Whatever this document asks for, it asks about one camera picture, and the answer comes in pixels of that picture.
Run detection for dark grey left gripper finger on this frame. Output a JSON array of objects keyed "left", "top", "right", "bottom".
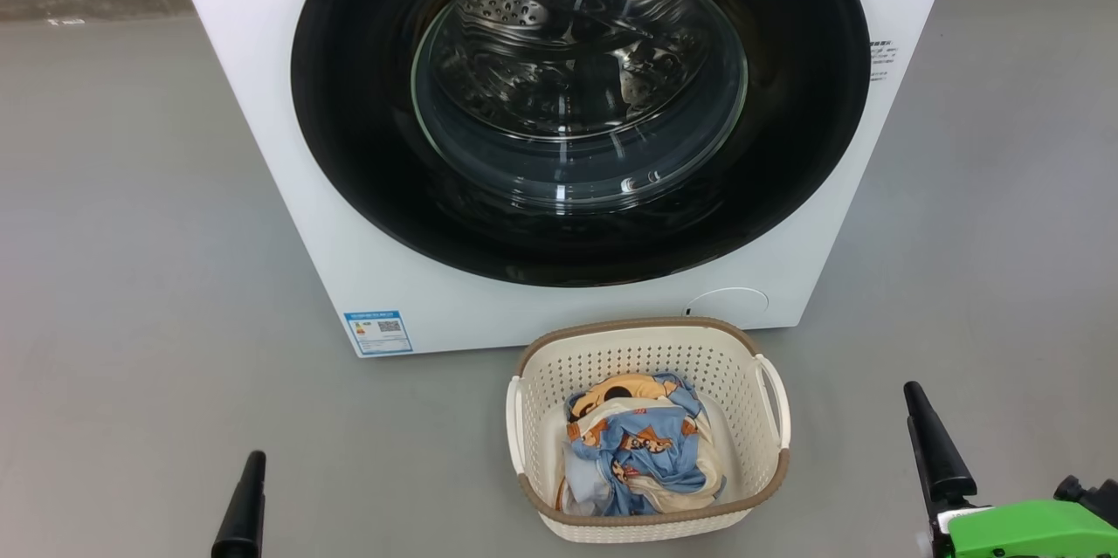
[{"left": 210, "top": 451, "right": 267, "bottom": 558}]

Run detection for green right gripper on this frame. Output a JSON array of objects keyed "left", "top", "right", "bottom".
[{"left": 903, "top": 381, "right": 1118, "bottom": 558}]

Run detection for blue cartoon print clothes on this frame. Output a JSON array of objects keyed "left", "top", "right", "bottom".
[{"left": 559, "top": 373, "right": 726, "bottom": 515}]

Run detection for black-rimmed glass washer door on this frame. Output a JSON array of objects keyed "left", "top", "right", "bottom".
[{"left": 291, "top": 0, "right": 872, "bottom": 288}]

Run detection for white front-load washing machine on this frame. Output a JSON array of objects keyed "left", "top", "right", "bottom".
[{"left": 162, "top": 0, "right": 962, "bottom": 358}]

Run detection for blue energy label sticker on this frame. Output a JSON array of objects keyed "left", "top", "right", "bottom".
[{"left": 343, "top": 310, "right": 413, "bottom": 356}]

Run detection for round white filter cover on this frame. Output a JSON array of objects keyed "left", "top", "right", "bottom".
[{"left": 683, "top": 287, "right": 769, "bottom": 320}]

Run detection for cream perforated laundry basket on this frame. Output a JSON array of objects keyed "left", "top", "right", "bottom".
[{"left": 505, "top": 317, "right": 791, "bottom": 543}]

